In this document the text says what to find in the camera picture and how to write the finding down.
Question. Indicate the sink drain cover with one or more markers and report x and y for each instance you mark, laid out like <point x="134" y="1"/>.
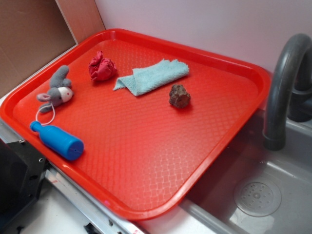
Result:
<point x="257" y="197"/>

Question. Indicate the grey plush bunny toy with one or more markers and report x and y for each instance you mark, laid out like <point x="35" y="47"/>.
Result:
<point x="60" y="90"/>

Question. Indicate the light blue folded cloth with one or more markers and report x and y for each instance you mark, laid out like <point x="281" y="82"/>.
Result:
<point x="144" y="80"/>

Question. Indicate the crumpled red cloth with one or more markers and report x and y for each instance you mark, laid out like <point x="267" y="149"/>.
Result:
<point x="101" y="68"/>

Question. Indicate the brown rock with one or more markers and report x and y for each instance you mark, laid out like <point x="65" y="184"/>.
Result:
<point x="178" y="96"/>

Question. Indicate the brown cardboard panel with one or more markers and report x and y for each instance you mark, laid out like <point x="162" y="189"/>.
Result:
<point x="35" y="32"/>

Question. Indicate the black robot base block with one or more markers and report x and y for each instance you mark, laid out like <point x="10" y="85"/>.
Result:
<point x="21" y="174"/>

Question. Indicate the blue plastic toy bottle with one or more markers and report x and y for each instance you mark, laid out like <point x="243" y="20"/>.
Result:
<point x="68" y="146"/>

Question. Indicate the grey plastic sink basin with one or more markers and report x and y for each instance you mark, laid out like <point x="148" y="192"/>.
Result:
<point x="211" y="200"/>

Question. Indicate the red plastic tray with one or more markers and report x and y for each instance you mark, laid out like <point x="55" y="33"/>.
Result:
<point x="141" y="154"/>

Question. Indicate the grey curved faucet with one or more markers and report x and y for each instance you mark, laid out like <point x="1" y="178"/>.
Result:
<point x="290" y="95"/>

